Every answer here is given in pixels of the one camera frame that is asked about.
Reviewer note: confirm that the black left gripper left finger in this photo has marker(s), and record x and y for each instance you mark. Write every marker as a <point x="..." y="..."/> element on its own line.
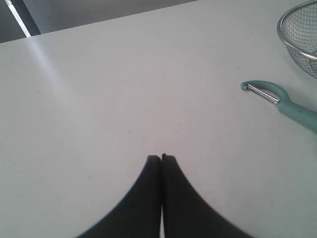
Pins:
<point x="138" y="214"/>

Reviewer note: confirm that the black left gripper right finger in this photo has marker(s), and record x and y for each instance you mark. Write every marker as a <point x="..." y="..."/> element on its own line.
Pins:
<point x="185" y="213"/>

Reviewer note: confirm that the teal handled peeler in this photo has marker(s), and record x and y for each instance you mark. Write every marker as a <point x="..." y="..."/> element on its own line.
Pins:
<point x="278" y="96"/>

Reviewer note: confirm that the steel wire mesh basket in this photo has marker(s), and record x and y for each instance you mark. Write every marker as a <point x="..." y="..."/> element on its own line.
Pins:
<point x="297" y="30"/>

